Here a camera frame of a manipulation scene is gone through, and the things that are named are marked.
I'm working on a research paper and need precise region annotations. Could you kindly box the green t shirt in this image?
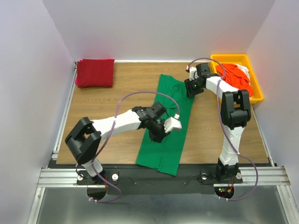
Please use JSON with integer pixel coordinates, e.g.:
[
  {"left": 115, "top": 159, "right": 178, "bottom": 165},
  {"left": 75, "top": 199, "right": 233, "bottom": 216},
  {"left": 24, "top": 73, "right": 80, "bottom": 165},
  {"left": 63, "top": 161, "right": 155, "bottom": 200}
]
[{"left": 136, "top": 74, "right": 194, "bottom": 176}]

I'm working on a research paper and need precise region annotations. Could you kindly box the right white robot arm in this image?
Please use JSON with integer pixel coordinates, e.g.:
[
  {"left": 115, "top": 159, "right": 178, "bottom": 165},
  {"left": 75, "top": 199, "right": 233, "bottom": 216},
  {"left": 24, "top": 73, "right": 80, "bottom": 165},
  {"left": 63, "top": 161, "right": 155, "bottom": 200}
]
[{"left": 185, "top": 63, "right": 251, "bottom": 181}]

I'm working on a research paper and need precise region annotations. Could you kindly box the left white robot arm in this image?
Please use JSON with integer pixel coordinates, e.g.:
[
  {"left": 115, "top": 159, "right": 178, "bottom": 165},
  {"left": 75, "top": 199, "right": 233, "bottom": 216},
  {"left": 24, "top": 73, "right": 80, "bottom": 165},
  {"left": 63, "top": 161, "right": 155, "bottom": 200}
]
[{"left": 65, "top": 102, "right": 173, "bottom": 178}]

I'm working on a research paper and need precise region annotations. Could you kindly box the orange t shirt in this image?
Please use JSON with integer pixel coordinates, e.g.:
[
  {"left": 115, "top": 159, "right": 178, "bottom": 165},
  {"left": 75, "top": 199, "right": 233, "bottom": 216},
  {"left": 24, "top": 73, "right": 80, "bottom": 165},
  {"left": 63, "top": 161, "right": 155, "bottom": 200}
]
[{"left": 222, "top": 63, "right": 254, "bottom": 98}]

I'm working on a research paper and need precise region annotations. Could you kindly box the white t shirt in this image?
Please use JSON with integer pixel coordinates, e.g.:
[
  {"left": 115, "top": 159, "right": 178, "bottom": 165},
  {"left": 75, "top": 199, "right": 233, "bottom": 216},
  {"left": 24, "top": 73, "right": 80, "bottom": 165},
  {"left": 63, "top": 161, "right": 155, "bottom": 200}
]
[{"left": 235, "top": 63, "right": 250, "bottom": 82}]

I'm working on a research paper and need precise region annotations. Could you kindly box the yellow plastic bin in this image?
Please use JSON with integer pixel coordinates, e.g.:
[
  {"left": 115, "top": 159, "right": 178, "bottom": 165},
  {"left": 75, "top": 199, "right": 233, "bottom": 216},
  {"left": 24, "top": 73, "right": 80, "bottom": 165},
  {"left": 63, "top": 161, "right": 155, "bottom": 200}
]
[{"left": 210, "top": 54, "right": 263, "bottom": 104}]

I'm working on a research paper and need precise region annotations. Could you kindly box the folded red t shirt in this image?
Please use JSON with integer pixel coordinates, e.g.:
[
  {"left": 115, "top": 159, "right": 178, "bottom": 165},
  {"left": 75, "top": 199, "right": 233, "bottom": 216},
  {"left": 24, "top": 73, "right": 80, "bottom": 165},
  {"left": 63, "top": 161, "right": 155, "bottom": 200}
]
[{"left": 77, "top": 59, "right": 114, "bottom": 88}]

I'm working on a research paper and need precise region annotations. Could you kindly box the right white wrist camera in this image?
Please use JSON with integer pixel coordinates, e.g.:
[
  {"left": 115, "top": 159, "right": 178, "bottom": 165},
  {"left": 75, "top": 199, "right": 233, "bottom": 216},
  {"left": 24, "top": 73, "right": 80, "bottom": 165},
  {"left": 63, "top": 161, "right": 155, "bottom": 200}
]
[{"left": 186, "top": 66, "right": 199, "bottom": 81}]

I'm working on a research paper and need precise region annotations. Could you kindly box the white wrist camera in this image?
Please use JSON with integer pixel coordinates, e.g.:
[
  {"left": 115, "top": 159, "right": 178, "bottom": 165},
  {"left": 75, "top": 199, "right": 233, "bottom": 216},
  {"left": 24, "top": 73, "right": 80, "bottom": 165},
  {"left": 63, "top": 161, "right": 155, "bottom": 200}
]
[
  {"left": 186, "top": 66, "right": 199, "bottom": 81},
  {"left": 164, "top": 117, "right": 182, "bottom": 133}
]

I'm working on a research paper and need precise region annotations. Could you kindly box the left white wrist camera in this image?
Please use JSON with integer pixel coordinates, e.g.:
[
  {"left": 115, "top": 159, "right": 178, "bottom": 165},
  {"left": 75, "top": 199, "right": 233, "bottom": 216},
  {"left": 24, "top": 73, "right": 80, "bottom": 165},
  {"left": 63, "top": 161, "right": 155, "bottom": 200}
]
[{"left": 164, "top": 117, "right": 182, "bottom": 133}]

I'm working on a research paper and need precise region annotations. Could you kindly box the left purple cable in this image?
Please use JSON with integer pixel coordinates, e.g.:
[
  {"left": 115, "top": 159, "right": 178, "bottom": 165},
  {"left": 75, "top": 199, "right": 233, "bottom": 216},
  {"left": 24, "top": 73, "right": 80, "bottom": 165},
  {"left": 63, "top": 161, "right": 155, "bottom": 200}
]
[{"left": 88, "top": 91, "right": 181, "bottom": 203}]

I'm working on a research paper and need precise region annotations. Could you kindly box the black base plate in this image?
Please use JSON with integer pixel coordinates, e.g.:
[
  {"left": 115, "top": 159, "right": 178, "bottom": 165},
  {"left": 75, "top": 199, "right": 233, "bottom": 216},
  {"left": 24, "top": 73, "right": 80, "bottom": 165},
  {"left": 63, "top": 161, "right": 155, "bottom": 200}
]
[{"left": 77, "top": 163, "right": 244, "bottom": 196}]

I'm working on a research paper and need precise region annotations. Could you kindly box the right side aluminium rail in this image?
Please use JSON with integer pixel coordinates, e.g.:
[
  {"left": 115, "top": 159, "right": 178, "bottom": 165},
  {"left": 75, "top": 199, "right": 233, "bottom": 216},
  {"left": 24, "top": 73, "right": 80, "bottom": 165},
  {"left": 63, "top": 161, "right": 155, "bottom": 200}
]
[{"left": 252, "top": 105, "right": 276, "bottom": 167}]

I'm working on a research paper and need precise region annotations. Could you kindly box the left side aluminium rail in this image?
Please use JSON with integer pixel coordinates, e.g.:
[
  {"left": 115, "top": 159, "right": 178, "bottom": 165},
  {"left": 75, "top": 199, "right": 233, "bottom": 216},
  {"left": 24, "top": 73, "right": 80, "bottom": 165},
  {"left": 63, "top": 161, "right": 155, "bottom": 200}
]
[{"left": 51, "top": 62, "right": 77, "bottom": 160}]

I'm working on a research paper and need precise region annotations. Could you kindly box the aluminium frame rail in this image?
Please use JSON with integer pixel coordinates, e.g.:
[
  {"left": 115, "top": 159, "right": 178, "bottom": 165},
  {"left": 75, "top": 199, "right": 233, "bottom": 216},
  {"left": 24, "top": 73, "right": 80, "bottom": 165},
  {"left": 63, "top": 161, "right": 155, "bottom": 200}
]
[{"left": 38, "top": 167, "right": 290, "bottom": 188}]

